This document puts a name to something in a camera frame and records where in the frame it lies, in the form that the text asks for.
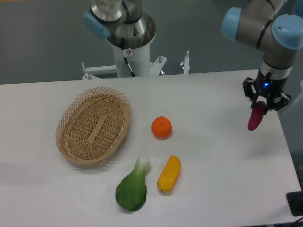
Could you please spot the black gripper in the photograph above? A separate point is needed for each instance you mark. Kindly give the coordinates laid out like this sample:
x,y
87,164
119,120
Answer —
x,y
269,83

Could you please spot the purple sweet potato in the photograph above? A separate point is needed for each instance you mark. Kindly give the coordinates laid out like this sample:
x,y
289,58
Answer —
x,y
257,114

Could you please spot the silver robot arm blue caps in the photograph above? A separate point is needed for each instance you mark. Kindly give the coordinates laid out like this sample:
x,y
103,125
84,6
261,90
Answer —
x,y
279,37

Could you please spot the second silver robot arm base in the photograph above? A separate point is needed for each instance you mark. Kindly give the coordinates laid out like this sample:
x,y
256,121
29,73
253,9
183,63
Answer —
x,y
121,22

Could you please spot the woven wicker oval basket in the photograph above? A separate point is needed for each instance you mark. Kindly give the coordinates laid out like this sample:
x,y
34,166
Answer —
x,y
94,126

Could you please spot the black device at table edge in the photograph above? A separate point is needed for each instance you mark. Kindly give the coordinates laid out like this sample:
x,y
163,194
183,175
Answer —
x,y
295,202

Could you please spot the orange mandarin fruit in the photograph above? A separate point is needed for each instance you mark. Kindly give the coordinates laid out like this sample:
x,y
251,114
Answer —
x,y
161,128

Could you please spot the yellow mango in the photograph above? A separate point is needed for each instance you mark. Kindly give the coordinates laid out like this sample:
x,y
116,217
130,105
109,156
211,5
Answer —
x,y
169,175

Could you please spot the green bok choy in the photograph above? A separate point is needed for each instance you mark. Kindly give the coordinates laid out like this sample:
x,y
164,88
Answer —
x,y
131,192

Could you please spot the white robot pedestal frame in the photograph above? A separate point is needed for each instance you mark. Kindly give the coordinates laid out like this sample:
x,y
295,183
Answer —
x,y
128,63

